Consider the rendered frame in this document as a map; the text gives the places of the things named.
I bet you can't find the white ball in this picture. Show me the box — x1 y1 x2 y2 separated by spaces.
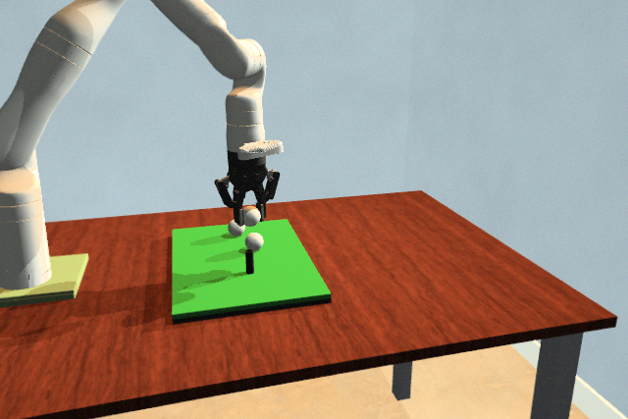
243 206 261 227
245 233 263 251

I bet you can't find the green rectangular mat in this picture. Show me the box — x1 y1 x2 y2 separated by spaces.
172 219 332 325

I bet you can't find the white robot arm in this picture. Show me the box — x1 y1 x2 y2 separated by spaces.
0 0 283 290

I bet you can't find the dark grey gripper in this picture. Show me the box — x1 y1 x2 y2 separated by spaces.
215 149 280 227

